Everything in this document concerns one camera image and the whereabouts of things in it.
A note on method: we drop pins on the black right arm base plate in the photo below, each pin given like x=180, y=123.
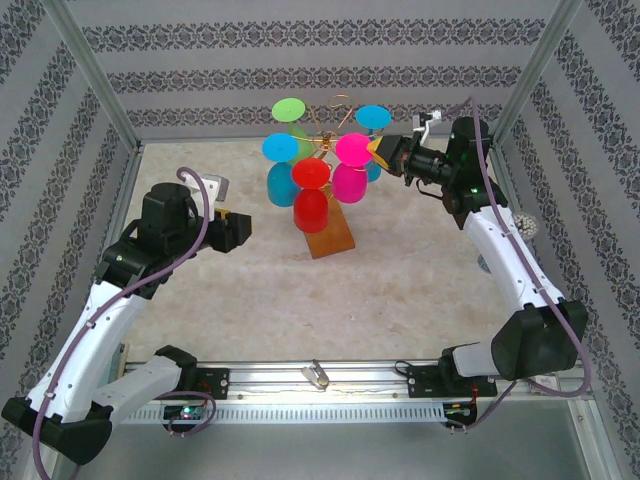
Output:
x=422, y=385

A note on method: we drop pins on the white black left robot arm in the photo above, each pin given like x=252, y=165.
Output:
x=85, y=345

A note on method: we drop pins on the clear jar of white sticks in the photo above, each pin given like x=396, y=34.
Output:
x=527, y=225

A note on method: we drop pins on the aluminium mounting rail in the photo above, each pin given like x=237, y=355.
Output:
x=360, y=380

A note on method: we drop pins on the pink plastic wine glass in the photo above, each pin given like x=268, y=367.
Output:
x=350, y=185

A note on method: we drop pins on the aluminium frame post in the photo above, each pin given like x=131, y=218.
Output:
x=537, y=70
x=95, y=80

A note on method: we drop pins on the small metal clip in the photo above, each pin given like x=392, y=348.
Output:
x=316, y=374

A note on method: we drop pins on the red plastic wine glass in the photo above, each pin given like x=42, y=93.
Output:
x=310, y=172

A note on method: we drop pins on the blue plastic wine glass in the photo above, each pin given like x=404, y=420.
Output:
x=281, y=147
x=373, y=117

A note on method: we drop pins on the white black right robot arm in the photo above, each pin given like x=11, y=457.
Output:
x=505, y=260

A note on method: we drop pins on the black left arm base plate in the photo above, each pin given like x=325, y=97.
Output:
x=215, y=385

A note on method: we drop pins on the green plastic wine glass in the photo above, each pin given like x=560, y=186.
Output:
x=290, y=110

